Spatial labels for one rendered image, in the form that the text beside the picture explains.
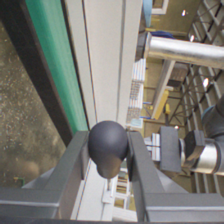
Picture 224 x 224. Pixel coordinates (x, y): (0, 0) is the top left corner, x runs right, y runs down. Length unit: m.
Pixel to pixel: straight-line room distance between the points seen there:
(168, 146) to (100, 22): 0.35
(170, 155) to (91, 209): 0.24
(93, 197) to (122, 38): 0.26
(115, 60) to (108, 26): 0.04
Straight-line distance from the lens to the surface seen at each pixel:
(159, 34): 4.82
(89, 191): 0.32
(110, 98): 0.27
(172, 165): 0.43
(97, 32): 0.21
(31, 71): 0.18
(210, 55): 0.99
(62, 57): 0.17
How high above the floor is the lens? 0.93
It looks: 5 degrees down
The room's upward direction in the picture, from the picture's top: 98 degrees clockwise
